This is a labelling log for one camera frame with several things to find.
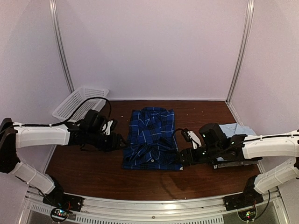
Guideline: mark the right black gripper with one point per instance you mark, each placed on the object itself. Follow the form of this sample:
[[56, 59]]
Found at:
[[186, 157]]

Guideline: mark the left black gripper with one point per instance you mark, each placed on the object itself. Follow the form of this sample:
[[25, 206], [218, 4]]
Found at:
[[114, 144]]

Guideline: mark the blue plaid long sleeve shirt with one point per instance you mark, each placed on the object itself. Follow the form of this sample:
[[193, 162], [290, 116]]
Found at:
[[151, 144]]

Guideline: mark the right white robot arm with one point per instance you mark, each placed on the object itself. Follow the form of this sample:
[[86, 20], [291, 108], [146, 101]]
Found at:
[[285, 144]]

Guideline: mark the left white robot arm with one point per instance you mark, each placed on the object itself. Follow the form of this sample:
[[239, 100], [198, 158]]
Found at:
[[14, 136]]

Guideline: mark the light blue folded shirt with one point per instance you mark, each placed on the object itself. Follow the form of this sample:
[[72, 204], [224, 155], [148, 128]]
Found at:
[[236, 129]]

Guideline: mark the right circuit board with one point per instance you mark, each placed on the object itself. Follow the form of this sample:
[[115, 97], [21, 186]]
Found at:
[[247, 215]]

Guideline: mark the circuit board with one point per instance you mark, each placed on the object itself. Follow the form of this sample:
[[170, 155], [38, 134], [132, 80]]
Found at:
[[59, 215], [247, 215]]

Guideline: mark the left circuit board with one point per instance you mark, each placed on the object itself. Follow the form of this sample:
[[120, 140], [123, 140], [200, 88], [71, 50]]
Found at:
[[59, 215]]

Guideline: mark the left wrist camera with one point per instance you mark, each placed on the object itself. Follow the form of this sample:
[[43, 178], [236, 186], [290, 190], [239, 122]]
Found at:
[[109, 127]]

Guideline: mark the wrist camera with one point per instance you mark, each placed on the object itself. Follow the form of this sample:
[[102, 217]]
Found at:
[[191, 137], [109, 127]]

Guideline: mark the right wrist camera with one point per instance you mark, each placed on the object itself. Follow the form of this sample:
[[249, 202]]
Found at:
[[191, 137]]

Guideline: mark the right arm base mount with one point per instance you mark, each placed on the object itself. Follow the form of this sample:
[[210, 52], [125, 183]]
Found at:
[[249, 197]]

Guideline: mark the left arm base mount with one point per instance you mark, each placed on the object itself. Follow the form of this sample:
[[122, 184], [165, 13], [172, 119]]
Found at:
[[58, 198]]

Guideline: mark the left aluminium frame post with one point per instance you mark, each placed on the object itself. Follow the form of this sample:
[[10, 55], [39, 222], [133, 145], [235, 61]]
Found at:
[[60, 46]]

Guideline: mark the aluminium frame post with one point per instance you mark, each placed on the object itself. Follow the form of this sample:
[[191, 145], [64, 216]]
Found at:
[[60, 46], [244, 42]]

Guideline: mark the right aluminium frame post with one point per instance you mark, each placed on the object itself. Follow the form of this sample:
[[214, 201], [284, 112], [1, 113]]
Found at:
[[244, 42]]

